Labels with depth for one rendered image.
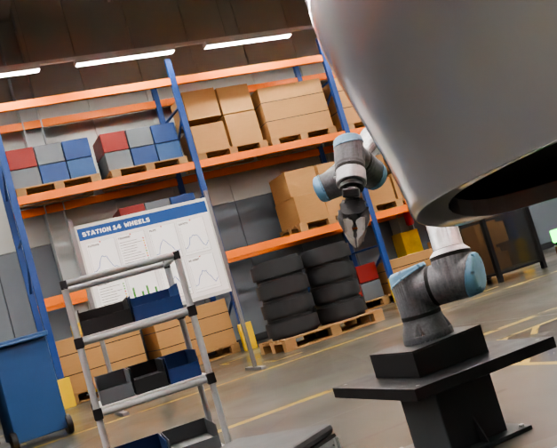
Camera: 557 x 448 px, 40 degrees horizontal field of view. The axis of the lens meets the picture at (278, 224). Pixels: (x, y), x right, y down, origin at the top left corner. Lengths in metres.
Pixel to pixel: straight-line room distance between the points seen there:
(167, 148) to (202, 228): 4.01
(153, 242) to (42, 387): 1.77
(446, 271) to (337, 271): 6.71
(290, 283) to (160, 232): 2.00
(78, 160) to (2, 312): 2.57
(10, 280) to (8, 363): 4.98
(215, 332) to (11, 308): 3.09
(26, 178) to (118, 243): 3.84
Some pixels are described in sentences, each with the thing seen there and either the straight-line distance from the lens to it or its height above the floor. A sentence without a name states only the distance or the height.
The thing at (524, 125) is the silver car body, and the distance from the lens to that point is 0.89.
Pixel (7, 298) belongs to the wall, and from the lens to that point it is 12.13.
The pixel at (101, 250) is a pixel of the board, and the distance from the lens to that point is 7.69.
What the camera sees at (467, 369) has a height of 0.30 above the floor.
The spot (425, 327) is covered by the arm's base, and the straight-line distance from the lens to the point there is 2.79.
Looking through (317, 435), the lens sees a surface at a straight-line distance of 2.05.
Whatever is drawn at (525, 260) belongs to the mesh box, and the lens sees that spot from 10.64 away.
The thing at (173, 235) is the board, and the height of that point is 1.57.
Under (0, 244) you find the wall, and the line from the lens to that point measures 12.25.
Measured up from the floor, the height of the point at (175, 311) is 0.76.
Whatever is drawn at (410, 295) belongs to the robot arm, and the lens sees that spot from 2.79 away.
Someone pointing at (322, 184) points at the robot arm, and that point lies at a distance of 2.41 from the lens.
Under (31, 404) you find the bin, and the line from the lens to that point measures 7.31.
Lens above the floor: 0.72
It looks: 5 degrees up
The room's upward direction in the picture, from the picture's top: 16 degrees counter-clockwise
